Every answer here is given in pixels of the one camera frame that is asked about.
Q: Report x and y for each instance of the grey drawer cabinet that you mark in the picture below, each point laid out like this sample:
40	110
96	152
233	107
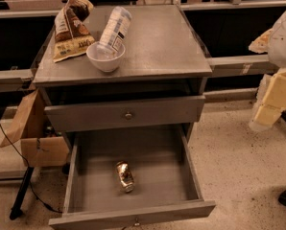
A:
163	59

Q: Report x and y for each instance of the clear plastic water bottle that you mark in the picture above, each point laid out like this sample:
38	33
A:
114	33

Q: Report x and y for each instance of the black stand leg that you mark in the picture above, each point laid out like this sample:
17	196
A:
16	208

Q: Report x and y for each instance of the brown chip bag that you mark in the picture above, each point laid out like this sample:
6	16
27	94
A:
72	37

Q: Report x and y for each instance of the round top drawer knob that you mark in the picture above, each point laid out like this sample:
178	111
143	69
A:
128	115

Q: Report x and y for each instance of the white bowl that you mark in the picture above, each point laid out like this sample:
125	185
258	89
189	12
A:
101	61

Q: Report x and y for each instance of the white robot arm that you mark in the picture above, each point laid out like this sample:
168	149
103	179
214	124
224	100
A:
277	43

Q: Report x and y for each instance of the open grey middle drawer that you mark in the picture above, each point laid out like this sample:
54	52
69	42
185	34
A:
166	187

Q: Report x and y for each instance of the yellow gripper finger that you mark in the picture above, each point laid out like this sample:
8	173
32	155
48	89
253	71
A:
270	101
260	44

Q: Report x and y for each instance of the cardboard box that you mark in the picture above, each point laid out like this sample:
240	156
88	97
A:
39	148

